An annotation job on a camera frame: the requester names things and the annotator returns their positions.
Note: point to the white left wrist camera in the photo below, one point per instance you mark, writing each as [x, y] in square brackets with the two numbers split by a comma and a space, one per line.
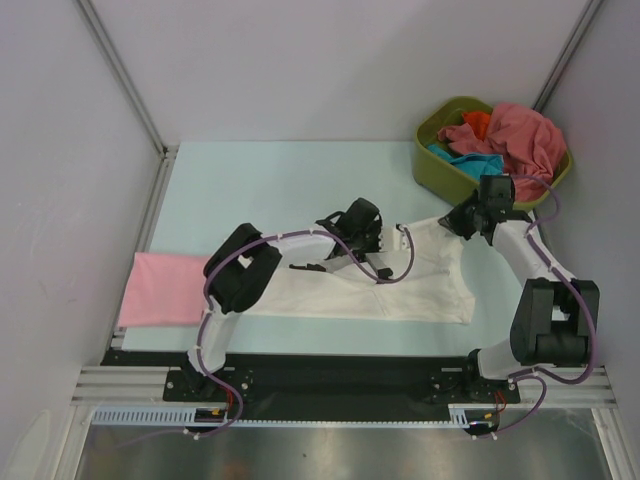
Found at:
[394, 238]

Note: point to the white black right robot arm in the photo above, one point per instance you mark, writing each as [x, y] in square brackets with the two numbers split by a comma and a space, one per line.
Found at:
[553, 332]

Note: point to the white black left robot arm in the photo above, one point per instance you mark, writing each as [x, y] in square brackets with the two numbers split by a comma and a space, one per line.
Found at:
[238, 273]

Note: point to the teal blue t shirt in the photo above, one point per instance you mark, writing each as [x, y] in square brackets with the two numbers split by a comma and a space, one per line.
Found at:
[470, 166]

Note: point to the white t shirt with print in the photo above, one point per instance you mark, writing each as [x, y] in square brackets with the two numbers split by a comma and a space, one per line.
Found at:
[433, 289]

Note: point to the aluminium frame rail front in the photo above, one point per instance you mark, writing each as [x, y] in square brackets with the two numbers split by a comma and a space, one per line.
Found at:
[144, 386]

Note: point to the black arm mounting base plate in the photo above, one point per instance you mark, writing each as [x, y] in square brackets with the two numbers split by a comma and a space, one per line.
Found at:
[332, 388]

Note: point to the aluminium corner post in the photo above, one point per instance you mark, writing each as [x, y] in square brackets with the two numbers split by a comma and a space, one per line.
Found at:
[578, 34]
[118, 69]

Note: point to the aluminium corner post left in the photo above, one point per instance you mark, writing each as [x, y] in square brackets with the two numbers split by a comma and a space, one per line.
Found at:
[118, 69]

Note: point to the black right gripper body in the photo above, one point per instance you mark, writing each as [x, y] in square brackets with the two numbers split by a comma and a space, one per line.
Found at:
[463, 218]

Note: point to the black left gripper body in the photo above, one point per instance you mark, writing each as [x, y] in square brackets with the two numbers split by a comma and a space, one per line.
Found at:
[370, 238]

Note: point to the olive green plastic bin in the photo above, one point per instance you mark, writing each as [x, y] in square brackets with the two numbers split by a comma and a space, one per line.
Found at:
[424, 162]

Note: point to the white slotted cable duct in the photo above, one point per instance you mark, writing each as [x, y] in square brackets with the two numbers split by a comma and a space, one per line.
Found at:
[210, 417]

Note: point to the orange t shirt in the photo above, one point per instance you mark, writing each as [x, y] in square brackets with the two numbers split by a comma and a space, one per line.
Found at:
[479, 122]

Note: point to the folded light pink t shirt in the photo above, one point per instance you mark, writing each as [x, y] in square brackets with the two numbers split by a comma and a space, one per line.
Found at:
[163, 290]

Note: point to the aluminium corner post right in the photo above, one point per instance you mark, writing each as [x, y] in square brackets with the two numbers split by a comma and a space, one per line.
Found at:
[578, 34]

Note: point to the coral pink t shirt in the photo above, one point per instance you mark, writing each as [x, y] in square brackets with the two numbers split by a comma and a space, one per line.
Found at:
[532, 147]

